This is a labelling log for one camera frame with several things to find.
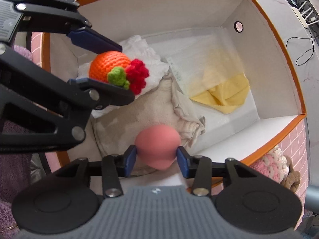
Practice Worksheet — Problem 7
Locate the white wifi router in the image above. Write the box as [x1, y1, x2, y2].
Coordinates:
[292, 1, 319, 29]

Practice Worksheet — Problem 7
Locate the brown knitted plush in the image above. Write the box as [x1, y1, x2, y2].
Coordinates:
[281, 156, 301, 193]

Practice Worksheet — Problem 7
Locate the black power cable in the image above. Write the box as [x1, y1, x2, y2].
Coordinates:
[285, 27, 317, 67]

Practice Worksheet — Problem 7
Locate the pink soft ball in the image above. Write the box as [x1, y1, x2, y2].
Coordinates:
[135, 125, 181, 170]

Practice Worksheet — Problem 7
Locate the pink white knitted plush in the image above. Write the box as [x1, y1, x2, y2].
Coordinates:
[250, 145, 289, 183]

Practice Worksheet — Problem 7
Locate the white cloth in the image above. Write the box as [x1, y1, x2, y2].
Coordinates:
[76, 35, 169, 118]

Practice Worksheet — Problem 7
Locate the beige cloth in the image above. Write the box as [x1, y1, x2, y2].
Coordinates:
[93, 74, 205, 176]

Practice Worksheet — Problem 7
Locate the pink checkered tablecloth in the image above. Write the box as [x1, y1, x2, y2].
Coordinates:
[31, 32, 309, 204]

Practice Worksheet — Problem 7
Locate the orange crochet fruit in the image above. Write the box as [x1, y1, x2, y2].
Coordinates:
[88, 51, 149, 96]

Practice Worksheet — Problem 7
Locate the orange white storage box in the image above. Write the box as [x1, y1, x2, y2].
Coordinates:
[40, 0, 307, 195]

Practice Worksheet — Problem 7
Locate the yellow cloth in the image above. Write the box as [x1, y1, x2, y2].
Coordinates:
[190, 73, 250, 114]

